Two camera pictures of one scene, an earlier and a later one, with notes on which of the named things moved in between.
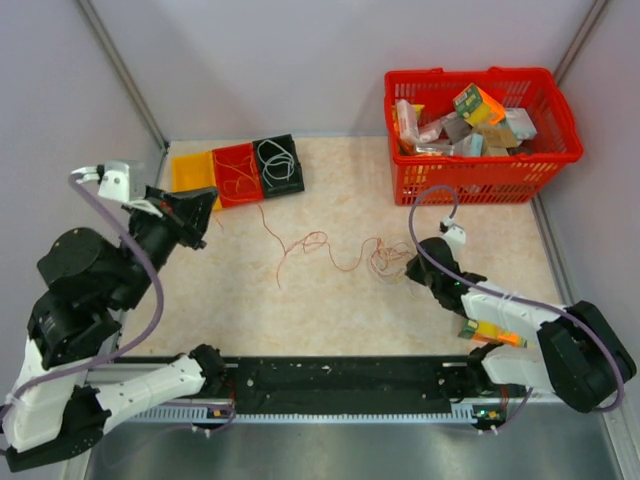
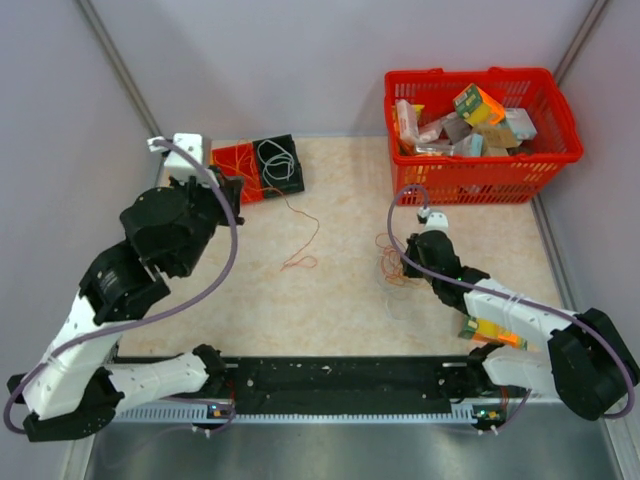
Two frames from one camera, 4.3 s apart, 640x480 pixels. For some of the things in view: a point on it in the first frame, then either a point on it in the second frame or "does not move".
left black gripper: [188, 213] -> [232, 186]
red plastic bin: [237, 175] does not move
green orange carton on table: [491, 332] does not move
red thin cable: [382, 257] -> [302, 260]
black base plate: [352, 384] does not move
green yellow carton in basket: [478, 108] does not move
